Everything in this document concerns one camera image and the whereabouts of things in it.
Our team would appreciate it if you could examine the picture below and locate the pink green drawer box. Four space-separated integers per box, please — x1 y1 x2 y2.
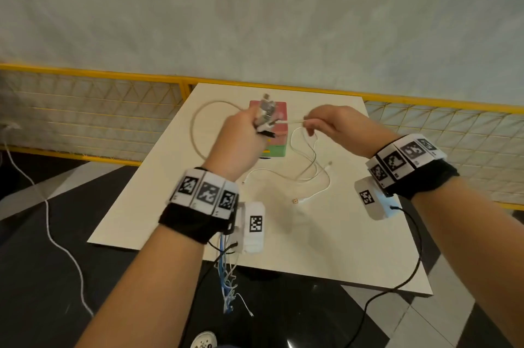
249 99 289 159

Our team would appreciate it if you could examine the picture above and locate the long white usb cable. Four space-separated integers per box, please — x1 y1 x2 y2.
212 92 287 318
212 105 287 318

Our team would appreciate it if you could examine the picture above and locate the person's right forearm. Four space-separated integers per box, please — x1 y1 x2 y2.
409 178 524 348

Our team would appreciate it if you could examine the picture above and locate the person's left forearm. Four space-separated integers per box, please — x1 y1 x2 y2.
75 223 205 348

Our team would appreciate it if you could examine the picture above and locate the person's left hand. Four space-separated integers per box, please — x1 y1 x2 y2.
203 104 273 182

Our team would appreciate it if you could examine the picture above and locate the white floor cable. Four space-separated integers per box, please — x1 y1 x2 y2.
0 122 95 318

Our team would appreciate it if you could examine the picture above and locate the white wrist camera with marker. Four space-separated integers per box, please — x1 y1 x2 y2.
354 176 400 221
235 201 266 255

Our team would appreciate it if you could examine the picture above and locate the blue cable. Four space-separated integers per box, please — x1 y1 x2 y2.
218 233 236 314

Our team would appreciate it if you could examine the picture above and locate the black camera cable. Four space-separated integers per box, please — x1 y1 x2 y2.
343 206 423 348
180 241 239 348

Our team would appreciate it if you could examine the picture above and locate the person's right hand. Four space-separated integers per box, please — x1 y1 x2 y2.
302 105 400 159

